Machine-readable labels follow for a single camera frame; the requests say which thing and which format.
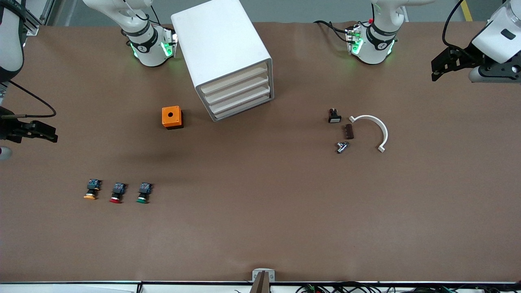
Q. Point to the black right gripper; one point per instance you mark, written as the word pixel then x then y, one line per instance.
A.
pixel 9 130

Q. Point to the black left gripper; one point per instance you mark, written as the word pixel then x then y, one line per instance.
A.
pixel 466 55

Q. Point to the green push button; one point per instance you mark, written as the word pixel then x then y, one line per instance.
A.
pixel 143 193

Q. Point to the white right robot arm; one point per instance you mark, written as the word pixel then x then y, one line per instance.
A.
pixel 148 44

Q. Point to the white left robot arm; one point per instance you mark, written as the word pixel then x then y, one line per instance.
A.
pixel 372 44

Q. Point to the yellow push button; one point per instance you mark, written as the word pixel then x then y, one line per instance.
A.
pixel 92 190

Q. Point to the red push button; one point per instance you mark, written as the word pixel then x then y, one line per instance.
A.
pixel 117 193

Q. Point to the white square push button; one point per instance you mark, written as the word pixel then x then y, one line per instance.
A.
pixel 334 116

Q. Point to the brown terminal block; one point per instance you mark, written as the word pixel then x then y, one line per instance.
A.
pixel 349 132

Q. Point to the brown table cover mat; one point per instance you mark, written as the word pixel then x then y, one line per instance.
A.
pixel 260 228

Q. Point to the white curved plastic bracket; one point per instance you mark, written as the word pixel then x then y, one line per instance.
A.
pixel 381 130

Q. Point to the orange button enclosure box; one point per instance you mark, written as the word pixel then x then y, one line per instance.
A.
pixel 171 116

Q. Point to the silver key switch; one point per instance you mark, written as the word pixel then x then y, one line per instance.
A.
pixel 342 147

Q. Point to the grey table edge bracket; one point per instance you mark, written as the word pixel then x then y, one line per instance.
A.
pixel 256 273

